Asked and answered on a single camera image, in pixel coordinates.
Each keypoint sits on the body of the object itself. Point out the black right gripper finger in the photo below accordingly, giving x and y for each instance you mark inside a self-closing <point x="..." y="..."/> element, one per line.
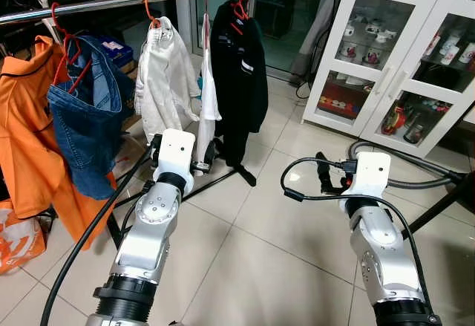
<point x="324" y="171"/>

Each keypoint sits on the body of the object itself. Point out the thin white top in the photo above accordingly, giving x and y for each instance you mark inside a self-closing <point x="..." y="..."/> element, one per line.
<point x="208" y="96"/>

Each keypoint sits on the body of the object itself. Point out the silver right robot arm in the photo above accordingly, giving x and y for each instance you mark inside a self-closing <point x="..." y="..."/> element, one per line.
<point x="378" y="237"/>

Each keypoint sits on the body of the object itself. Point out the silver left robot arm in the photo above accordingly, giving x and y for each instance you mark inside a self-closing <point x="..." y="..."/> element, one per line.
<point x="152" y="222"/>

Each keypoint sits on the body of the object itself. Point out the orange-red hanger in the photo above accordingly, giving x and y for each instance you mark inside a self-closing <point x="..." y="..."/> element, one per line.
<point x="146" y="5"/>

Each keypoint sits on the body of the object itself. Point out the white plastic hanger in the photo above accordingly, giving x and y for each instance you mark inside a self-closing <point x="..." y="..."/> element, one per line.
<point x="46" y="7"/>

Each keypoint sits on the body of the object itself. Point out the red box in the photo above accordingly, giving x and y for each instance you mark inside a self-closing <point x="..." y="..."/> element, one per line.
<point x="340" y="107"/>

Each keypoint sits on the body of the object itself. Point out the black garment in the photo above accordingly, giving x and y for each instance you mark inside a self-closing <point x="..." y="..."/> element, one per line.
<point x="241" y="81"/>

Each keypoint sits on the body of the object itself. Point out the white thick garment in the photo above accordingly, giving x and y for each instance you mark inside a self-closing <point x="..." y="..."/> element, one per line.
<point x="167" y="73"/>

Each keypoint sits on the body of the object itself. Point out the blue denim garment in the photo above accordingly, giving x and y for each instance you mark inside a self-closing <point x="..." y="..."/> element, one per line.
<point x="89" y="133"/>

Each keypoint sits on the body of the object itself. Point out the blue white box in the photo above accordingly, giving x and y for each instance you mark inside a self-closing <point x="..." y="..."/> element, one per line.
<point x="117" y="50"/>

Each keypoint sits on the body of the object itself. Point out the metal clothes rack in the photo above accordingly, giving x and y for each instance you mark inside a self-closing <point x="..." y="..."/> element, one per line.
<point x="111" y="4"/>

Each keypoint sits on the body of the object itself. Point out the orange polo shirt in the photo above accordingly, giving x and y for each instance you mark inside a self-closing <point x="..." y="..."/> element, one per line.
<point x="22" y="133"/>

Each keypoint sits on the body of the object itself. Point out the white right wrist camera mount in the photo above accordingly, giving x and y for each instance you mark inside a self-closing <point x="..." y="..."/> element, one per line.
<point x="373" y="174"/>

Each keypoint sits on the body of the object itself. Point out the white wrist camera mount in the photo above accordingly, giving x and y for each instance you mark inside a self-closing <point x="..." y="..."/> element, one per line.
<point x="373" y="174"/>
<point x="174" y="155"/>

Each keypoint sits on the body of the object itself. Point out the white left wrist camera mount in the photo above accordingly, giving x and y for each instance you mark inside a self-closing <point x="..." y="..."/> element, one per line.
<point x="174" y="155"/>

